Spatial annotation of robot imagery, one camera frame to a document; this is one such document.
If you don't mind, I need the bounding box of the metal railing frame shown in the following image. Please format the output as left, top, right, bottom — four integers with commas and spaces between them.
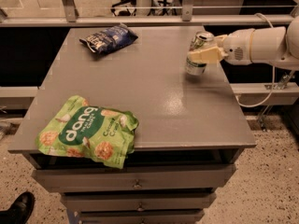
0, 0, 299, 27

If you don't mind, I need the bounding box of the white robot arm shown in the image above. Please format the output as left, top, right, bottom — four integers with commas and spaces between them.
186, 17, 299, 75

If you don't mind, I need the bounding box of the white cable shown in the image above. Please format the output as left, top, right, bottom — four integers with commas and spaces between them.
236, 12, 278, 109

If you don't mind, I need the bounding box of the black office chair base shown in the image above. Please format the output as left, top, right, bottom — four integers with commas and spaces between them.
110, 0, 177, 17

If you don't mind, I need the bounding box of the grey drawer cabinet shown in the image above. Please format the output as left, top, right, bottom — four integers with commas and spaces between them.
10, 27, 255, 224

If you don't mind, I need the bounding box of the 7up soda can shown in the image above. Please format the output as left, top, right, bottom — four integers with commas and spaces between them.
185, 31, 214, 76

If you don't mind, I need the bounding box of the green rice chip bag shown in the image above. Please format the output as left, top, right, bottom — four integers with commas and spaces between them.
36, 95, 139, 169

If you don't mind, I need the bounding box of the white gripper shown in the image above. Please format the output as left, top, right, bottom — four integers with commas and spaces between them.
187, 29, 254, 65

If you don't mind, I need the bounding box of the black shoe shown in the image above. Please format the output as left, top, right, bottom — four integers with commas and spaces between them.
0, 191, 36, 224

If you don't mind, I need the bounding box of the blue chip bag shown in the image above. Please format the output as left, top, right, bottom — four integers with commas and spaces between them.
79, 23, 138, 54

